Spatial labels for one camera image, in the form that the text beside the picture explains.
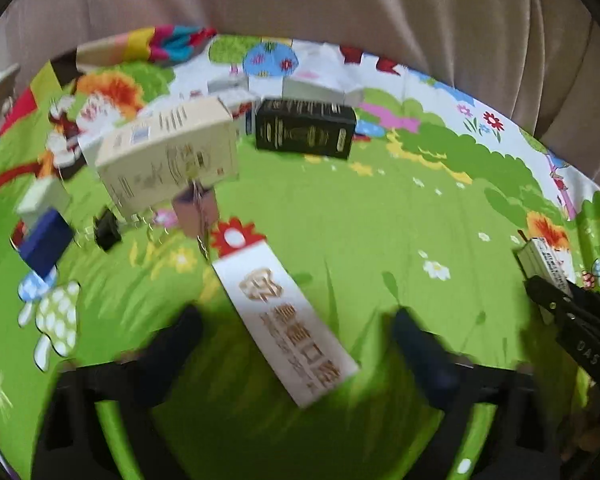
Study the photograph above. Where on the plain white small box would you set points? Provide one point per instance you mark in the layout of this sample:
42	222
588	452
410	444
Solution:
42	200

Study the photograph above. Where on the white and teal small box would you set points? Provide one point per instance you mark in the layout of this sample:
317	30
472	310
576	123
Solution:
227	83

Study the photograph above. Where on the long white box gold print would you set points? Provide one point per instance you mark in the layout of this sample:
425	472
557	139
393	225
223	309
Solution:
280	320

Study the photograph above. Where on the pink binder clip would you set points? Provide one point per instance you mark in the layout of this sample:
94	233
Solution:
195	210

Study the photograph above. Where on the pinkish beige curtain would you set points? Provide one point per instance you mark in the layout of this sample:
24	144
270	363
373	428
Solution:
330	0

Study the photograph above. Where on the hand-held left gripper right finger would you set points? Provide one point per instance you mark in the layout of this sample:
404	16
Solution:
420	355

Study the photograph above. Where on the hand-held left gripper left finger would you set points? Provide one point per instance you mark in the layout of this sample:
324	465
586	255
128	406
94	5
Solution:
172	342

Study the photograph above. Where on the colourful printed play mat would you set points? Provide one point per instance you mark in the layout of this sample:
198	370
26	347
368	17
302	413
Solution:
380	220

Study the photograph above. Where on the black binder clip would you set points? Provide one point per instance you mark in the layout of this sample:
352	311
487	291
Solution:
107	230

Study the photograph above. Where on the white and green small box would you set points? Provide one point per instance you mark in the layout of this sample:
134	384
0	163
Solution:
320	91

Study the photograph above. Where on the small grey labelled box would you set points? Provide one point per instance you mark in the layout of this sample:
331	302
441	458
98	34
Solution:
545	260

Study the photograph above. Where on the black box with gold print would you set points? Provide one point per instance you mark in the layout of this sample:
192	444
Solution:
305	130

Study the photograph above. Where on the dark blue small box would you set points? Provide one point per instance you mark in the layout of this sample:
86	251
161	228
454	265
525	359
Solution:
45	245

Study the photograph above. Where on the white striped small box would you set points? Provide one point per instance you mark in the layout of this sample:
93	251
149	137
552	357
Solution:
237	102

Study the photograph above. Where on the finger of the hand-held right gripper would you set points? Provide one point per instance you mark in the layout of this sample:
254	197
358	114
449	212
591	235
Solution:
570	310

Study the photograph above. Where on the large beige cardboard box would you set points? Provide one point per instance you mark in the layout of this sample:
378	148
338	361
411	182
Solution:
170	155

